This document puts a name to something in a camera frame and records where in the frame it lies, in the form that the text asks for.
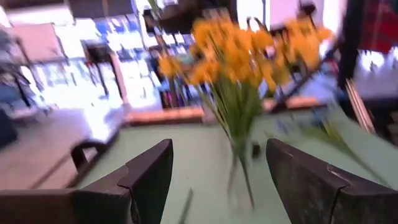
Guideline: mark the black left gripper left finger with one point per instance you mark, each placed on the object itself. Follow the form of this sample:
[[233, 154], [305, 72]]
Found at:
[[93, 202]]

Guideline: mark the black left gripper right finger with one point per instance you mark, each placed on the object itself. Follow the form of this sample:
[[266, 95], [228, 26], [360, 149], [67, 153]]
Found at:
[[326, 199]]

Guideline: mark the blue blossom flower bunch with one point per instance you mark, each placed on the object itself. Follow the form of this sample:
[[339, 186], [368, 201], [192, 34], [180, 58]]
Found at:
[[335, 137]]

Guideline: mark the clear glass vase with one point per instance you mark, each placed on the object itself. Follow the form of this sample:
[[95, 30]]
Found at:
[[236, 174]]

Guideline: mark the yellow small-blossom flower bunch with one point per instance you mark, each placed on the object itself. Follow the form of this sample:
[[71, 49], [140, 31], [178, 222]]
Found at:
[[236, 102]]

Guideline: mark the wooden side table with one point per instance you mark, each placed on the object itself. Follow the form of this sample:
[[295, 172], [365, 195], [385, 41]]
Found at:
[[164, 115]]

